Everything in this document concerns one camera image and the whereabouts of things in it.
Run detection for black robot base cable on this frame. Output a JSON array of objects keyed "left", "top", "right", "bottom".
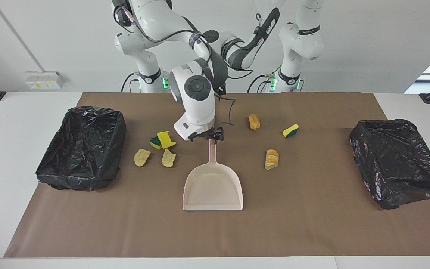
[
  {"left": 121, "top": 72, "right": 141, "bottom": 93},
  {"left": 247, "top": 73, "right": 275, "bottom": 93}
]

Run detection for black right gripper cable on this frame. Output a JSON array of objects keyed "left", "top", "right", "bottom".
[{"left": 215, "top": 95, "right": 238, "bottom": 127}]

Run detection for pale yellow food piece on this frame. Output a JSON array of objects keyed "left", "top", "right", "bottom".
[
  {"left": 134, "top": 149, "right": 151, "bottom": 167},
  {"left": 162, "top": 148, "right": 176, "bottom": 168}
]

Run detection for bin lined with black bag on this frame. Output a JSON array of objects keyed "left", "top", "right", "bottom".
[
  {"left": 36, "top": 106, "right": 127, "bottom": 191},
  {"left": 349, "top": 119, "right": 430, "bottom": 210}
]

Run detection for sliced bread loaf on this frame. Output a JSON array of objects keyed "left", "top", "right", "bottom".
[{"left": 264, "top": 149, "right": 280, "bottom": 170}]

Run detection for white wall socket box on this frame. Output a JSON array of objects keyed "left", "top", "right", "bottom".
[{"left": 25, "top": 71, "right": 66, "bottom": 90}]

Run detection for yellow notched sponge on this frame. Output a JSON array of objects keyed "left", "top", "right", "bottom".
[{"left": 157, "top": 131, "right": 177, "bottom": 148}]

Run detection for pink plastic dustpan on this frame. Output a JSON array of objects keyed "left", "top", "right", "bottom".
[{"left": 183, "top": 139, "right": 244, "bottom": 211}]

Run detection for brown paper table mat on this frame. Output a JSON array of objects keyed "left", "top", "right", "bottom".
[{"left": 4, "top": 92, "right": 430, "bottom": 258}]

